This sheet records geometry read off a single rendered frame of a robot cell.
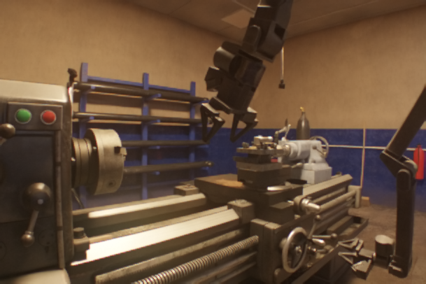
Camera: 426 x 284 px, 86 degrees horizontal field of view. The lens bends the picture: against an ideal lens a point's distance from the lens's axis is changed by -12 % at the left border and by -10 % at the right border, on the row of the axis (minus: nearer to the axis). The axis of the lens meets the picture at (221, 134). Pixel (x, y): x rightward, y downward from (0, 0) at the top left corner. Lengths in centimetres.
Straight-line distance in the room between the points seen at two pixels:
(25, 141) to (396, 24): 526
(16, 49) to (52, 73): 53
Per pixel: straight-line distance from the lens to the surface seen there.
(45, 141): 74
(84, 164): 96
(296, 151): 194
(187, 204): 144
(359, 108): 515
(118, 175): 97
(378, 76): 515
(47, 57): 416
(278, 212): 120
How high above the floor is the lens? 121
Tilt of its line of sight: level
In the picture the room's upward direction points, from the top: 1 degrees clockwise
